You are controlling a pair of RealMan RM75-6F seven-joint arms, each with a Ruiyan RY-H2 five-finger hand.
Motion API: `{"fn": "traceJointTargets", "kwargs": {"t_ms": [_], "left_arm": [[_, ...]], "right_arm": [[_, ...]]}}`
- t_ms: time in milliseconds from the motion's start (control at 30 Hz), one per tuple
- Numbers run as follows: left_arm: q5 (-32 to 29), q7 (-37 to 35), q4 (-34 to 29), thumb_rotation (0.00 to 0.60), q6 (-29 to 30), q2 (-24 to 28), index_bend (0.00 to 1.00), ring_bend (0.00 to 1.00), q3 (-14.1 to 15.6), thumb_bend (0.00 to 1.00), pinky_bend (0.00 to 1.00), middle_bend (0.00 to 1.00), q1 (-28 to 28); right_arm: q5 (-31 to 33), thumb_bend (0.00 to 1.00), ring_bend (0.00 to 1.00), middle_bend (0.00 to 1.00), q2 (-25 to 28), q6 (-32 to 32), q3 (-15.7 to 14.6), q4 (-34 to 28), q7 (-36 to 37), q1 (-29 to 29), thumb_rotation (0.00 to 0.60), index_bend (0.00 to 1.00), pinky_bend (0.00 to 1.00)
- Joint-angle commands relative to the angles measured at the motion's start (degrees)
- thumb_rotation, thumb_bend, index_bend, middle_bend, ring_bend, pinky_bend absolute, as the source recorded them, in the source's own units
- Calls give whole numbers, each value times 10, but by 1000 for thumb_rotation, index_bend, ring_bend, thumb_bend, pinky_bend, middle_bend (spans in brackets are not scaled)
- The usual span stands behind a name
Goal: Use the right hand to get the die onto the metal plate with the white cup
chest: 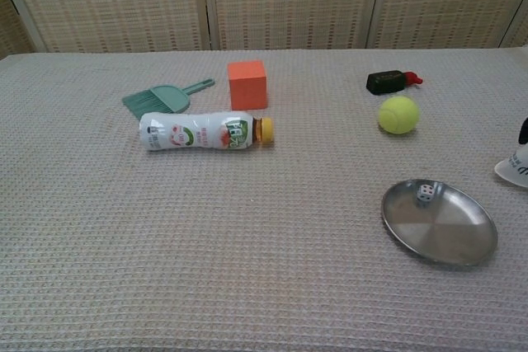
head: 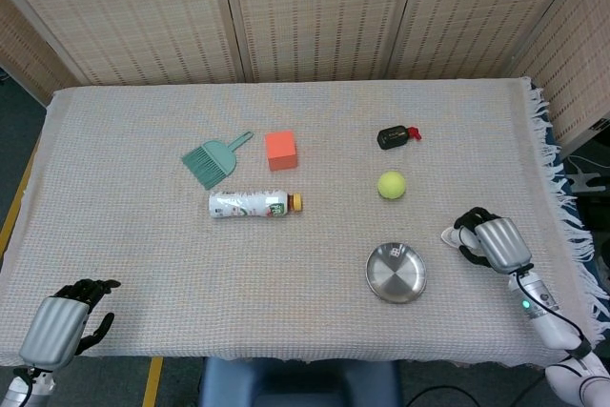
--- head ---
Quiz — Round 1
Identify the blue robot torso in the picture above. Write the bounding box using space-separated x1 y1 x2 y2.
197 356 404 407

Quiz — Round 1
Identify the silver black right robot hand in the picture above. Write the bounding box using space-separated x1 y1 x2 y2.
452 207 535 275

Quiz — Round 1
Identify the round silver metal bowl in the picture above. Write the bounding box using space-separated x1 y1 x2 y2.
365 241 428 305

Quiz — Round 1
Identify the orange foam cube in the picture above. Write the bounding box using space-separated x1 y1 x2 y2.
264 131 300 173

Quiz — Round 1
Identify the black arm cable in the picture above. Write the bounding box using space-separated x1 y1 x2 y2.
409 271 595 407

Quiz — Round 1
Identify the green mini dustpan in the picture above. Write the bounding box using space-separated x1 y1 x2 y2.
202 131 254 191

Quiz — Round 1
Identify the yellow tennis ball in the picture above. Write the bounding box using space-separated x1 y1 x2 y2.
377 170 407 200

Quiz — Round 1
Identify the woven folding screen panel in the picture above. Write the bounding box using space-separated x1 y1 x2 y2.
0 0 247 87
507 0 610 156
395 0 595 80
218 0 426 84
0 0 92 111

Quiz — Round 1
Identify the small black bottle red cap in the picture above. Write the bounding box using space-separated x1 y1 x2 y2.
376 124 424 151

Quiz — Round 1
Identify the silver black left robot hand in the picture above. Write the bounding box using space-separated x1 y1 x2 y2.
17 277 122 373

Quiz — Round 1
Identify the green mini brush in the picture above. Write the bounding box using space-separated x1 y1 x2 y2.
180 146 225 189

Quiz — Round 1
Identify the white device on floor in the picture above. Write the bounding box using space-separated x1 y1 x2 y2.
569 169 607 194

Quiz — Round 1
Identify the white plastic bottle yellow cap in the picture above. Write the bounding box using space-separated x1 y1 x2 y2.
208 190 305 221

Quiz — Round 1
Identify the beige waffle weave tablecloth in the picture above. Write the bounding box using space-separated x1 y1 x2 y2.
0 75 610 366

